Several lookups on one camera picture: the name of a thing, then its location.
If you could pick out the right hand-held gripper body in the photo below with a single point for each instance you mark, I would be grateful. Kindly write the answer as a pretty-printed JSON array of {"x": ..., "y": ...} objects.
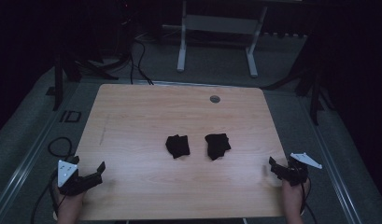
[{"x": 296, "y": 172}]

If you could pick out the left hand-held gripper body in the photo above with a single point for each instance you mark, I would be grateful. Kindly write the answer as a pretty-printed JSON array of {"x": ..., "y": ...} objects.
[{"x": 67, "y": 174}]

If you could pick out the black sock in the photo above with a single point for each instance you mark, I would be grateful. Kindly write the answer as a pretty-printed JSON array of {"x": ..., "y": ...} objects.
[
  {"x": 217, "y": 145},
  {"x": 178, "y": 146}
]

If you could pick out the person's right hand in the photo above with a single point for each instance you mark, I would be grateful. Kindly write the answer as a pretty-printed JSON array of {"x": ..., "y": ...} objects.
[{"x": 293, "y": 199}]

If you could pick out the person's left hand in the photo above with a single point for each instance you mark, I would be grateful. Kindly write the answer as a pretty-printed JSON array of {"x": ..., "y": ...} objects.
[{"x": 68, "y": 203}]

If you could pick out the black metal stand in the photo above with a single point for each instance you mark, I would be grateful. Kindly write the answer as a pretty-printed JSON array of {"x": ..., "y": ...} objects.
[
  {"x": 314, "y": 99},
  {"x": 58, "y": 84}
]

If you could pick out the grey round table grommet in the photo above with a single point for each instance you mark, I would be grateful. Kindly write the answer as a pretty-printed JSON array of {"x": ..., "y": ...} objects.
[{"x": 215, "y": 99}]

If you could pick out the grey metal floor rail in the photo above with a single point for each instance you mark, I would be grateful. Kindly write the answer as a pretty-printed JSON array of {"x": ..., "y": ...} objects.
[
  {"x": 22, "y": 165},
  {"x": 333, "y": 165}
]

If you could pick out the white metal desk frame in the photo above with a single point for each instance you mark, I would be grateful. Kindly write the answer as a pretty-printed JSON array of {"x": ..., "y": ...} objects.
[{"x": 221, "y": 24}]

